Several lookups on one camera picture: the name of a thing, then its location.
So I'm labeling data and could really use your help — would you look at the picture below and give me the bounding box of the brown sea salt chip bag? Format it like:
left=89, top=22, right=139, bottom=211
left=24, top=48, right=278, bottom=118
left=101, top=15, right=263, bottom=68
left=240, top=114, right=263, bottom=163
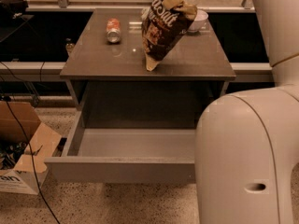
left=141, top=0, right=197, bottom=71

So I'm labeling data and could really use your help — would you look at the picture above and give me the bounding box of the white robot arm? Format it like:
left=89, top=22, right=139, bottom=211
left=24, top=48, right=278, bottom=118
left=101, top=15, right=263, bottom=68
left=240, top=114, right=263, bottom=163
left=195, top=0, right=299, bottom=224

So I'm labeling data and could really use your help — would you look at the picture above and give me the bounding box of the grey cabinet with counter top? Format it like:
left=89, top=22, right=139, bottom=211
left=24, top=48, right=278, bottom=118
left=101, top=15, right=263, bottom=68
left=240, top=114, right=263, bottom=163
left=59, top=8, right=236, bottom=129

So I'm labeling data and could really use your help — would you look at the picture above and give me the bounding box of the open grey top drawer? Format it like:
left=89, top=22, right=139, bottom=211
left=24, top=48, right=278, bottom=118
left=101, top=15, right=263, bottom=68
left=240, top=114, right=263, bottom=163
left=44, top=83, right=219, bottom=185

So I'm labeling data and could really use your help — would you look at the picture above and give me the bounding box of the black bag on desk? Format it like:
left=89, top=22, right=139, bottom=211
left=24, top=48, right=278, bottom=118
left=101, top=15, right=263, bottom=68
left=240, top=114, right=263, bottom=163
left=0, top=0, right=28, bottom=21

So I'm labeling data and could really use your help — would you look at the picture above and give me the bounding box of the red soda can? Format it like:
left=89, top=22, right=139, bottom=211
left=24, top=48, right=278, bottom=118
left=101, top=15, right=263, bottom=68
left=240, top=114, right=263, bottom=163
left=107, top=18, right=121, bottom=43

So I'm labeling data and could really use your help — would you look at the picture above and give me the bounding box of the white bowl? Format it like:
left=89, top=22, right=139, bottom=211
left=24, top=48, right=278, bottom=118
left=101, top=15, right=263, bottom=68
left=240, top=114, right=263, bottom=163
left=188, top=9, right=208, bottom=33

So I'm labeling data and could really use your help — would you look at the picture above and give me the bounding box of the small bottle behind cabinet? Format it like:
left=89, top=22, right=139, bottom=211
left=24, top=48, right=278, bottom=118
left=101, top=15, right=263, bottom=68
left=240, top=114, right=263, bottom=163
left=65, top=38, right=75, bottom=55

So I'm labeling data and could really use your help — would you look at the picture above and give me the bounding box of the cardboard box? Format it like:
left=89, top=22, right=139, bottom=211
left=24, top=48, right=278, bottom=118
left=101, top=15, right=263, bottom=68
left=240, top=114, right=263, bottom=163
left=0, top=101, right=62, bottom=195

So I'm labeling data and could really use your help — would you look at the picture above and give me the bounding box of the black cable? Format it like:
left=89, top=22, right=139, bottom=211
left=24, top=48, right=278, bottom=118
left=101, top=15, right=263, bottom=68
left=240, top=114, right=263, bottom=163
left=0, top=61, right=63, bottom=224

